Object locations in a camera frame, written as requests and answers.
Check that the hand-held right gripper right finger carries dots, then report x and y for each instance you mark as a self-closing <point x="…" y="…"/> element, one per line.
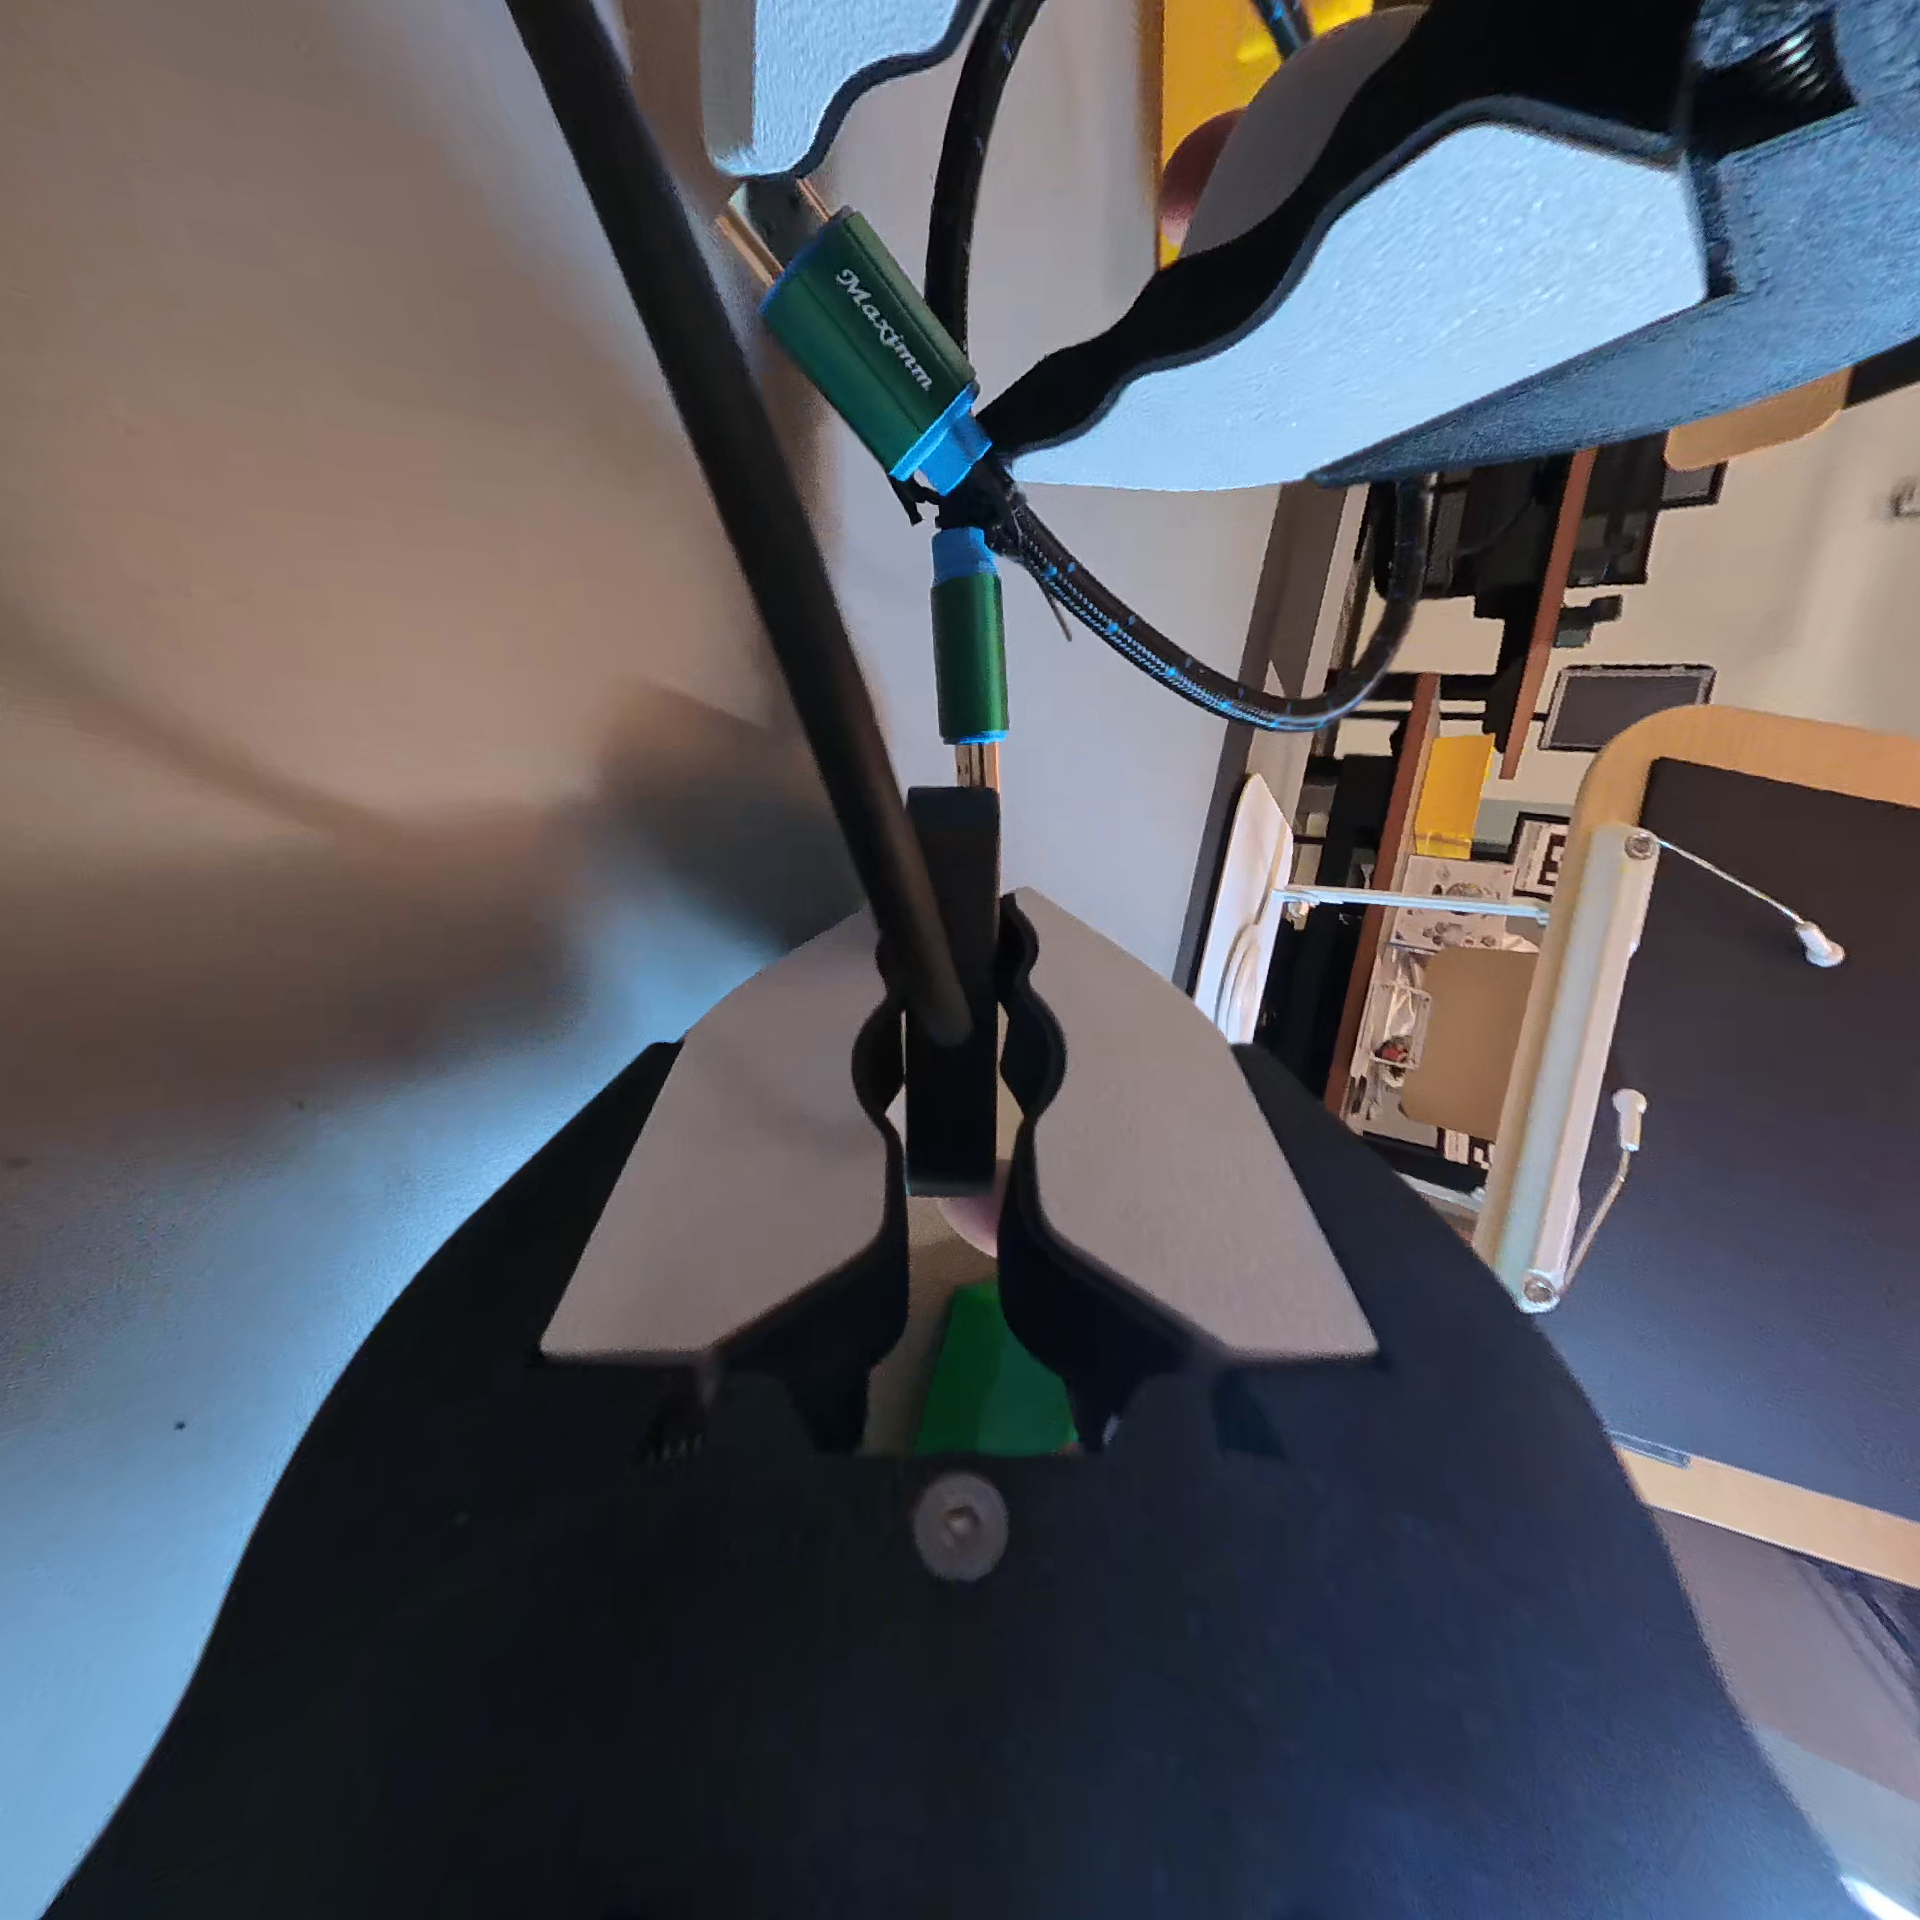
<point x="1187" y="1185"/>

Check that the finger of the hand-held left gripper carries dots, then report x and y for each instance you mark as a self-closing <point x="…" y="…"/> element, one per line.
<point x="809" y="59"/>
<point x="1408" y="331"/>

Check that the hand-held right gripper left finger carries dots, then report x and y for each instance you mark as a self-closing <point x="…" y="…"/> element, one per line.
<point x="738" y="1185"/>

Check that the black adapter box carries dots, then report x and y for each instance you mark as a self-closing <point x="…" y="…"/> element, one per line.
<point x="957" y="1022"/>

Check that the green plastic bin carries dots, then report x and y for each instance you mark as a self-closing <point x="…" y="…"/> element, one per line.
<point x="992" y="1379"/>

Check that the yellow plastic bin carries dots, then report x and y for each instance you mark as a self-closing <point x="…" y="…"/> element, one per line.
<point x="1214" y="47"/>

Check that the person's left hand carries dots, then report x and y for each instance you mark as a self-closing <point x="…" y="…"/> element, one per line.
<point x="1196" y="188"/>

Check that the white printed box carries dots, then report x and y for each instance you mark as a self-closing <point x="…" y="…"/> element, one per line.
<point x="1471" y="1040"/>

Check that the white tipped pin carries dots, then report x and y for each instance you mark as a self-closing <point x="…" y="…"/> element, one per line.
<point x="1817" y="948"/>
<point x="1630" y="1112"/>

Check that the black panel with wooden rim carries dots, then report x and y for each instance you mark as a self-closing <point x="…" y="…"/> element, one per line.
<point x="1803" y="1200"/>

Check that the dark framed wall screen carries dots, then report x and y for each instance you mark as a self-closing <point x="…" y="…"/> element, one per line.
<point x="1630" y="709"/>

